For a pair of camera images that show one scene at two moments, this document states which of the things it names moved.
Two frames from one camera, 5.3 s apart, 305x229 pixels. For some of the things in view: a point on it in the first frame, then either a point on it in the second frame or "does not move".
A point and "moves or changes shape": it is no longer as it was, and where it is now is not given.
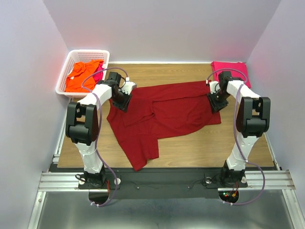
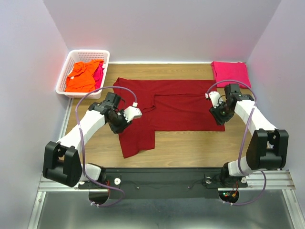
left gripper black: [123, 106] -> [117, 130]
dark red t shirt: [159, 112] moves or changes shape
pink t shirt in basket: [98, 77] does not move
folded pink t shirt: [238, 69] does not move
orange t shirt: [80, 71] does not move
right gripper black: [214, 105] -> [220, 119]
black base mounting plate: [160, 182] does not move
